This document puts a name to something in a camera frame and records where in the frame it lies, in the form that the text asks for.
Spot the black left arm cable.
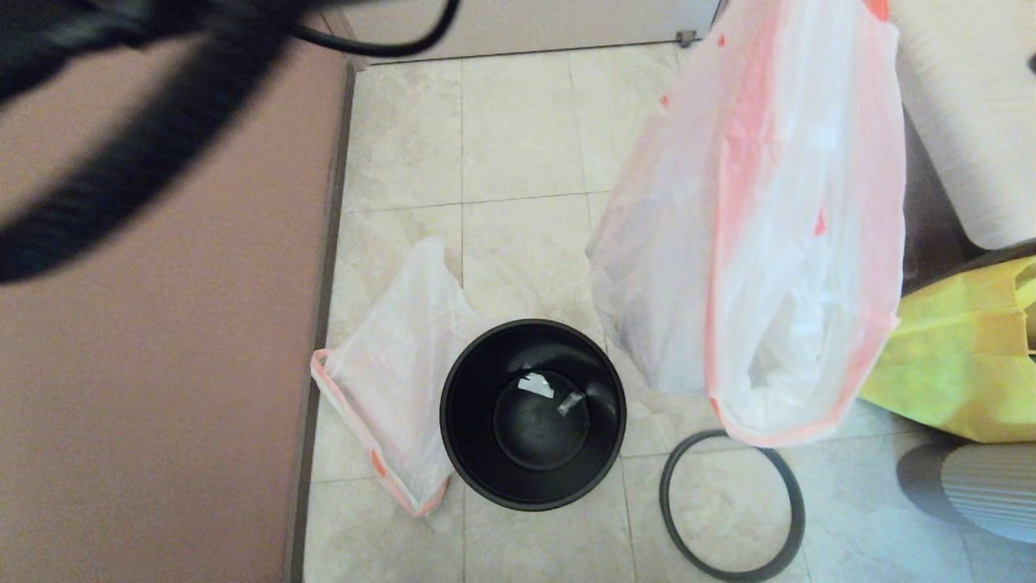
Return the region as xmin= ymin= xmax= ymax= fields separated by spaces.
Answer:
xmin=285 ymin=0 xmax=464 ymax=60

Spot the white wood-grain table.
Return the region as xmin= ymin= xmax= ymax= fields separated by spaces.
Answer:
xmin=889 ymin=0 xmax=1036 ymax=251

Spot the yellow fabric bag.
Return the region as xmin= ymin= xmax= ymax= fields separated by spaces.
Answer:
xmin=858 ymin=257 xmax=1036 ymax=445

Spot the black round trash bin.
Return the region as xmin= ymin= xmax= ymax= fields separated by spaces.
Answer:
xmin=439 ymin=318 xmax=628 ymax=513

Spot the white red plastic bag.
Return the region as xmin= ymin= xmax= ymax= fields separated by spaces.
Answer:
xmin=584 ymin=0 xmax=908 ymax=449

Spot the white door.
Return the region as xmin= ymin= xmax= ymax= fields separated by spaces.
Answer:
xmin=338 ymin=0 xmax=721 ymax=67

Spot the grey bin rim ring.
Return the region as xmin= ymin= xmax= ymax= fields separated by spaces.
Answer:
xmin=658 ymin=428 xmax=807 ymax=583

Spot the white ribbed round appliance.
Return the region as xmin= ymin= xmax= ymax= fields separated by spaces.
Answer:
xmin=895 ymin=441 xmax=1036 ymax=545

